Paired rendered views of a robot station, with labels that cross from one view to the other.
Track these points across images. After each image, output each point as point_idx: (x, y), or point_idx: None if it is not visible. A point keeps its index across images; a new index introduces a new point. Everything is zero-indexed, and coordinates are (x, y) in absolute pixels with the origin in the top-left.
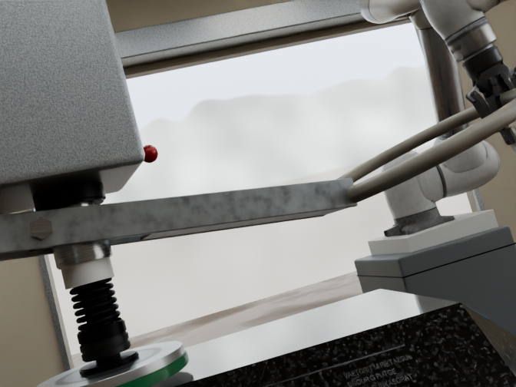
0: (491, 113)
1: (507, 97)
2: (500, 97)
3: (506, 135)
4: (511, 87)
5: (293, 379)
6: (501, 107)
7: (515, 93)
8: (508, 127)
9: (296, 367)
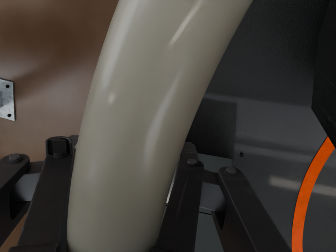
0: (244, 216)
1: (174, 169)
2: (150, 248)
3: (198, 159)
4: (35, 247)
5: None
6: (170, 213)
7: (230, 33)
8: (184, 160)
9: None
